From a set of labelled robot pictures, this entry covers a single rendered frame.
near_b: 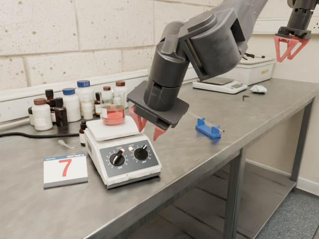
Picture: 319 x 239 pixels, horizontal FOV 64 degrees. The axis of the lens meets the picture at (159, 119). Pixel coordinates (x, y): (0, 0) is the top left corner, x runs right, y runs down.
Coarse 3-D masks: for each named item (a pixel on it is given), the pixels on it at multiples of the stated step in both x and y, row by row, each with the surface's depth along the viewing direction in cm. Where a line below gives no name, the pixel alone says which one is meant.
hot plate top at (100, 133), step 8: (96, 120) 67; (128, 120) 67; (88, 128) 63; (96, 128) 62; (104, 128) 62; (112, 128) 62; (120, 128) 62; (128, 128) 62; (136, 128) 62; (96, 136) 57; (104, 136) 57; (112, 136) 58; (120, 136) 59
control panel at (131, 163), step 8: (128, 144) 59; (136, 144) 59; (144, 144) 60; (104, 152) 56; (112, 152) 56; (128, 152) 57; (152, 152) 59; (104, 160) 54; (128, 160) 56; (136, 160) 56; (144, 160) 57; (152, 160) 57; (112, 168) 53; (120, 168) 54; (128, 168) 54; (136, 168) 55; (144, 168) 55; (112, 176) 52
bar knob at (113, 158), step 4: (120, 152) 55; (112, 156) 55; (116, 156) 53; (120, 156) 55; (112, 160) 54; (116, 160) 53; (120, 160) 55; (112, 164) 54; (116, 164) 54; (120, 164) 54
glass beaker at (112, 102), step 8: (104, 96) 60; (112, 96) 59; (120, 96) 60; (104, 104) 61; (112, 104) 60; (120, 104) 61; (104, 112) 61; (112, 112) 61; (120, 112) 62; (104, 120) 62; (112, 120) 62; (120, 120) 62
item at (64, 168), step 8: (56, 160) 57; (64, 160) 58; (72, 160) 58; (80, 160) 58; (48, 168) 56; (56, 168) 57; (64, 168) 57; (72, 168) 57; (80, 168) 58; (48, 176) 55; (56, 176) 56; (64, 176) 56
